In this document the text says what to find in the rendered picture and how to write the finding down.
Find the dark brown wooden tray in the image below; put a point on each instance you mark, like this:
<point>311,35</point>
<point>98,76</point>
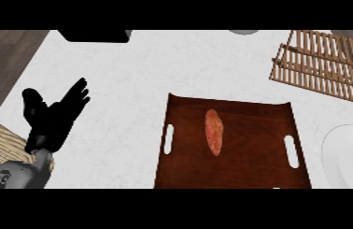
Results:
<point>237,158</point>

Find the grey round object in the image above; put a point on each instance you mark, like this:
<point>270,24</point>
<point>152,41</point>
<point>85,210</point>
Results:
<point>243,31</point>

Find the pale wooden board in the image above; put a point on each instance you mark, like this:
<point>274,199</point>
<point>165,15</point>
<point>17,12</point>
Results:
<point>10,145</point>

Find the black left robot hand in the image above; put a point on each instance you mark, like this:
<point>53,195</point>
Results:
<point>51,120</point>

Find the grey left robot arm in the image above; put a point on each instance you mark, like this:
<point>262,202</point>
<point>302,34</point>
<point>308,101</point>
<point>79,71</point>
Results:
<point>22,172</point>

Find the white plate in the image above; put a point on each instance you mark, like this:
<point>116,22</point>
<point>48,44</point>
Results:
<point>338,158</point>

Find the black appliance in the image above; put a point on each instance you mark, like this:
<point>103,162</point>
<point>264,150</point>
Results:
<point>96,35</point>

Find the wooden slatted tiered shelf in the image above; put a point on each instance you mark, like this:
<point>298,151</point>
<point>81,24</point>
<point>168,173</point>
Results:
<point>316,64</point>

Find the orange-red bell pepper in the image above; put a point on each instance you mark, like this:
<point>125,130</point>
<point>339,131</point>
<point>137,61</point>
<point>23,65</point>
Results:
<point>214,131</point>

